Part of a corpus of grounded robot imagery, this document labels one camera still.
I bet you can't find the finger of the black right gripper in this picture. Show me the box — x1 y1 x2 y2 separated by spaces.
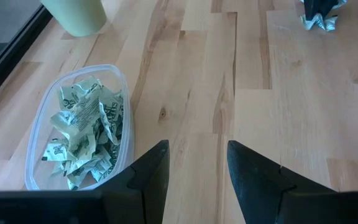
303 0 321 21
319 0 340 19

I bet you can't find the clear plastic container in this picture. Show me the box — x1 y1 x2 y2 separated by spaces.
24 64 135 191

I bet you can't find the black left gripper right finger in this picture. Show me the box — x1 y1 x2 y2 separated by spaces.
227 140 337 224

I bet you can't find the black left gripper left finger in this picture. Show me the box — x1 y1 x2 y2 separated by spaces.
96 139 170 224

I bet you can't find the pale green paper cup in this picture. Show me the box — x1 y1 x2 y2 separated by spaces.
40 0 108 37

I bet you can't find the black metal table frame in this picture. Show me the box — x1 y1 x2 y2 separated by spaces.
0 4 54 111

